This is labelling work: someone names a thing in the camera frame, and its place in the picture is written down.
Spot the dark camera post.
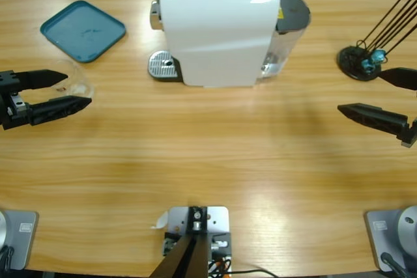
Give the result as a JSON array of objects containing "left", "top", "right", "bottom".
[{"left": 149, "top": 205, "right": 209, "bottom": 278}]

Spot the teal square plastic tray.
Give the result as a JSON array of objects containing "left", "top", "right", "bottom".
[{"left": 40, "top": 0, "right": 127, "bottom": 64}]

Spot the black cable under mount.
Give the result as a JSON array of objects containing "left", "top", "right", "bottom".
[{"left": 227, "top": 270, "right": 278, "bottom": 278}]

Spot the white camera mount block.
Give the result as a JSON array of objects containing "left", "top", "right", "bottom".
[{"left": 162, "top": 205, "right": 233, "bottom": 274}]

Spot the clear drinking glass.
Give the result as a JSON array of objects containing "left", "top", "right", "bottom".
[{"left": 48, "top": 58, "right": 96, "bottom": 106}]

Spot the arm grey base plate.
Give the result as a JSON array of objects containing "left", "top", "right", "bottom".
[
  {"left": 0, "top": 209, "right": 39, "bottom": 271},
  {"left": 364, "top": 205, "right": 417, "bottom": 273}
]

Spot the white capsule coffee machine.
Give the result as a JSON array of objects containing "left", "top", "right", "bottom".
[{"left": 148, "top": 0, "right": 281, "bottom": 89}]

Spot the orange cable bundle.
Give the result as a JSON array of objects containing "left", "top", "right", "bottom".
[{"left": 210, "top": 257, "right": 232, "bottom": 274}]

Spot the white paper tag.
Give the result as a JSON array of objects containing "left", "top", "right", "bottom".
[{"left": 150, "top": 211, "right": 169, "bottom": 230}]

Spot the black base cable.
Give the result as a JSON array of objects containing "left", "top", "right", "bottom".
[
  {"left": 380, "top": 251, "right": 410, "bottom": 278},
  {"left": 0, "top": 245, "right": 16, "bottom": 271}
]

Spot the black capsule holder with rods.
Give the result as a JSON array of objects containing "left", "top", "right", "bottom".
[{"left": 337, "top": 0, "right": 417, "bottom": 82}]

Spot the clear water tank black lid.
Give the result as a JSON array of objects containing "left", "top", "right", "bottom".
[{"left": 257, "top": 0, "right": 311, "bottom": 79}]

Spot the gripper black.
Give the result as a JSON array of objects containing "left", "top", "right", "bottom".
[
  {"left": 337, "top": 67, "right": 417, "bottom": 148},
  {"left": 0, "top": 69, "right": 93, "bottom": 131}
]

